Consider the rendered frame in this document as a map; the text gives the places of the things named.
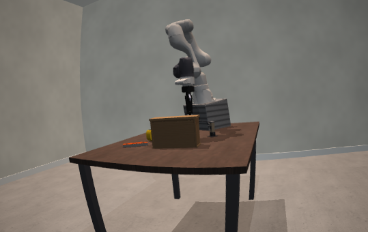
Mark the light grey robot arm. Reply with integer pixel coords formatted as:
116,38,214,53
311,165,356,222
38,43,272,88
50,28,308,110
165,19,216,104

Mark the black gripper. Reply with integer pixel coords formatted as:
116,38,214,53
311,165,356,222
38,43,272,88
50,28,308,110
182,86,195,115

